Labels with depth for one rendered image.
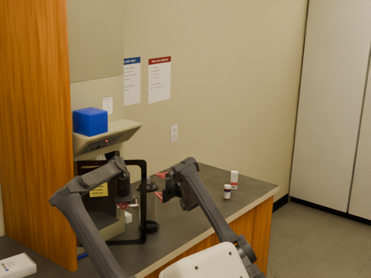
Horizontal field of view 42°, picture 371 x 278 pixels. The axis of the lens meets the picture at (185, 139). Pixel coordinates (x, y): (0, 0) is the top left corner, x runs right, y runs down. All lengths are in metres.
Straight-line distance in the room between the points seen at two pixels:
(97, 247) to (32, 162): 0.80
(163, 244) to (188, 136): 1.24
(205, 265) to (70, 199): 0.42
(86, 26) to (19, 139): 0.56
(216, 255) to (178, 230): 1.06
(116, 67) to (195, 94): 1.29
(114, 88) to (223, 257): 1.03
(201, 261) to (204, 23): 2.23
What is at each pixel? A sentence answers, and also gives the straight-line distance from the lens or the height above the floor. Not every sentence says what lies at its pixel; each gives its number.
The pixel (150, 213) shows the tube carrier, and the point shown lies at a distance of 2.33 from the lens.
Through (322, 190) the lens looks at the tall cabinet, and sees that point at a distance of 4.92.
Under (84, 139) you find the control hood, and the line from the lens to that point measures 1.92.
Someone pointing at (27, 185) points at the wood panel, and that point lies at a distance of 2.17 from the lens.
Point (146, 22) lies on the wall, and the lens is 2.87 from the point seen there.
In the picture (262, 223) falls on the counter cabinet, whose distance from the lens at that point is 3.03.
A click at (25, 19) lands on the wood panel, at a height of 1.95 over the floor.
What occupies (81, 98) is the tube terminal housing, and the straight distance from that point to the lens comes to 2.01.
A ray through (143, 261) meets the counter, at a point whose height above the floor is 0.94.
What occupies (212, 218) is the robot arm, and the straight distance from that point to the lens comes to 1.63.
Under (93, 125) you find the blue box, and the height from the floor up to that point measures 1.55.
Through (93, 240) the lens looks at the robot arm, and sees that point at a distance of 1.39.
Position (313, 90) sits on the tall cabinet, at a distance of 4.72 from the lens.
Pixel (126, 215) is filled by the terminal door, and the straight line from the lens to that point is 2.12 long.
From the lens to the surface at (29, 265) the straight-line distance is 2.13.
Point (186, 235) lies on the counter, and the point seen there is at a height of 0.94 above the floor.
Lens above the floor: 2.07
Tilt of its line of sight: 17 degrees down
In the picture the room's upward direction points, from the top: 2 degrees clockwise
